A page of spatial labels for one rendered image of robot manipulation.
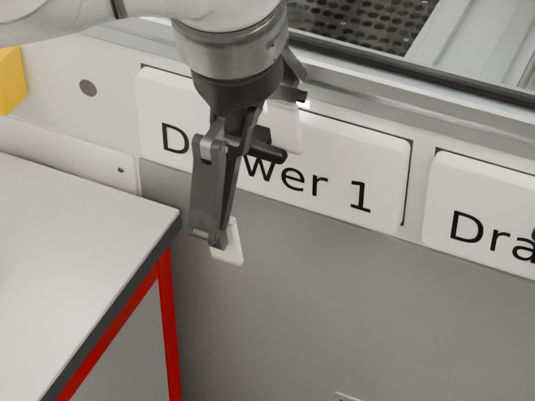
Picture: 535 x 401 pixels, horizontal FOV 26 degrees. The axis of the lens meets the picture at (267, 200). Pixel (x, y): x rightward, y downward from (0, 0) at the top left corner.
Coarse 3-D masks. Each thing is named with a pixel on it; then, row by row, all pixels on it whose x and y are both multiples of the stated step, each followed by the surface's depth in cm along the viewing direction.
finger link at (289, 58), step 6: (288, 48) 100; (288, 54) 101; (294, 54) 102; (288, 60) 101; (294, 60) 103; (288, 66) 102; (294, 66) 103; (300, 66) 105; (288, 72) 105; (294, 72) 104; (300, 72) 105; (306, 72) 107; (300, 78) 106; (306, 78) 107
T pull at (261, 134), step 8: (256, 128) 113; (264, 128) 113; (224, 136) 112; (232, 136) 112; (256, 136) 112; (264, 136) 112; (256, 144) 111; (264, 144) 111; (248, 152) 112; (256, 152) 111; (264, 152) 111; (272, 152) 110; (280, 152) 110; (264, 160) 111; (272, 160) 111; (280, 160) 110
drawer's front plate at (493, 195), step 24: (432, 168) 108; (456, 168) 106; (480, 168) 106; (432, 192) 110; (456, 192) 108; (480, 192) 107; (504, 192) 106; (528, 192) 105; (432, 216) 112; (480, 216) 109; (504, 216) 108; (528, 216) 106; (432, 240) 114; (456, 240) 112; (480, 240) 111; (504, 240) 110; (504, 264) 112; (528, 264) 110
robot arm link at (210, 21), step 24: (120, 0) 79; (144, 0) 80; (168, 0) 80; (192, 0) 80; (216, 0) 81; (240, 0) 81; (264, 0) 83; (192, 24) 84; (216, 24) 83; (240, 24) 84
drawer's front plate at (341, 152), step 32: (160, 96) 117; (192, 96) 115; (160, 128) 120; (192, 128) 118; (320, 128) 111; (352, 128) 110; (160, 160) 123; (192, 160) 121; (288, 160) 115; (320, 160) 113; (352, 160) 111; (384, 160) 110; (288, 192) 118; (320, 192) 116; (352, 192) 114; (384, 192) 112; (384, 224) 115
